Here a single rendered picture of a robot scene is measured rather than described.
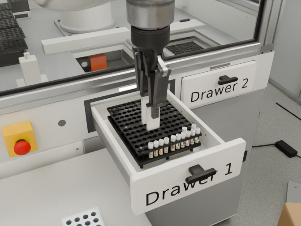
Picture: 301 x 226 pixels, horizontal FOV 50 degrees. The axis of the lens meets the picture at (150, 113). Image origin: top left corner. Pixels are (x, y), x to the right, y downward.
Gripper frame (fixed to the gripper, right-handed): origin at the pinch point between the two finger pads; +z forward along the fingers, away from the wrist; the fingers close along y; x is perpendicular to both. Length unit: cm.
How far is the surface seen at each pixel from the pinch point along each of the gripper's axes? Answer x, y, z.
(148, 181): 5.9, -10.8, 8.8
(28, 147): 26.3, 15.8, 12.0
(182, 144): -8.8, -0.5, 11.9
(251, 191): -82, 37, 100
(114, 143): 7.0, 5.9, 10.5
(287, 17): -184, 128, 40
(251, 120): -56, 23, 34
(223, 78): -35.6, 19.3, 8.8
